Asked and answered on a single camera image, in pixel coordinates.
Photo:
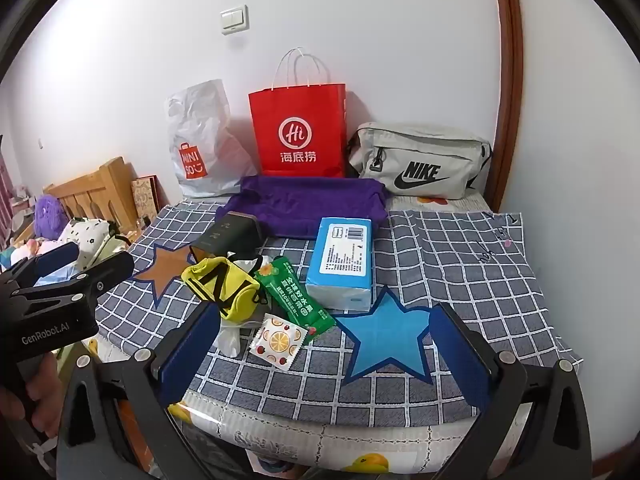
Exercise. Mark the white black-dotted bag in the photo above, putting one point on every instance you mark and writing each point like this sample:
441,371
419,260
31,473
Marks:
85,232

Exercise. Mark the white wall light switch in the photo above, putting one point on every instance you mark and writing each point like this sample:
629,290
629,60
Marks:
234,19

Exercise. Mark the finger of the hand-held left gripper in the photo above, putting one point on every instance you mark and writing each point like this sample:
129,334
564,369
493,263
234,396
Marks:
57,258
107,270

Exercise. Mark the grey waist bag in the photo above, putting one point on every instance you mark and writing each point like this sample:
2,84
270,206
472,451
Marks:
425,152

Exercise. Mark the white plastic shopping bag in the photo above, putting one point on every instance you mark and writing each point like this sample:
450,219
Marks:
200,125

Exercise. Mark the red paper bag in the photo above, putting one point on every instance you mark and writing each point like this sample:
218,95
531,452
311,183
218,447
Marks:
310,105

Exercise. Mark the dark green box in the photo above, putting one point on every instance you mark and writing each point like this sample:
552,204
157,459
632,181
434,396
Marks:
225,237

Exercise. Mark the pink plush toy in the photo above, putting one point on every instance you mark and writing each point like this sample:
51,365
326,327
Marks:
32,247

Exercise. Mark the purple towel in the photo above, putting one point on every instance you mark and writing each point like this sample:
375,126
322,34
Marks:
300,205

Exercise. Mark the green packet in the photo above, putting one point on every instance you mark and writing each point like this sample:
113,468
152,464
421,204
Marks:
295,295

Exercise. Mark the brown wooden door frame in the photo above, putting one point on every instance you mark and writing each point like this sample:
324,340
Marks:
507,85

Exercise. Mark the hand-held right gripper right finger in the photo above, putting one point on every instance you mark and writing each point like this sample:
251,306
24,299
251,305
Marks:
460,355

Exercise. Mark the grey checked star blanket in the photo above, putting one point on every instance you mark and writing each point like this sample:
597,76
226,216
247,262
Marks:
450,270

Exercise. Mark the white fruit print packet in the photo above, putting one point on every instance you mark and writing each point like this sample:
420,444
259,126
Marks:
277,340

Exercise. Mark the person's left hand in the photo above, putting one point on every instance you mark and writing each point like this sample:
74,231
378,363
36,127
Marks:
47,385

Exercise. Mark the wooden headboard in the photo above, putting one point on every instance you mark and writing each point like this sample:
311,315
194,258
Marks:
100,185

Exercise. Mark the white glove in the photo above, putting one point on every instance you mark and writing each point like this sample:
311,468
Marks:
246,264
230,335

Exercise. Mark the patterned book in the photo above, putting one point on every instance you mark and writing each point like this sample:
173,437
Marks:
146,197

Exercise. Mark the blue tissue pack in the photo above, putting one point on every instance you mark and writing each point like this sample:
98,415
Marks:
340,260

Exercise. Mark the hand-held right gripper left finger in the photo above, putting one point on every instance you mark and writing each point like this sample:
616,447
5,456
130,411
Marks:
191,355

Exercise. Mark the yellow black pouch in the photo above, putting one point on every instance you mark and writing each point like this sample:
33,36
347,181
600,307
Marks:
220,285

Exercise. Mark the purple plush toy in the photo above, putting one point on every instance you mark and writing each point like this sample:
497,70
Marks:
50,215

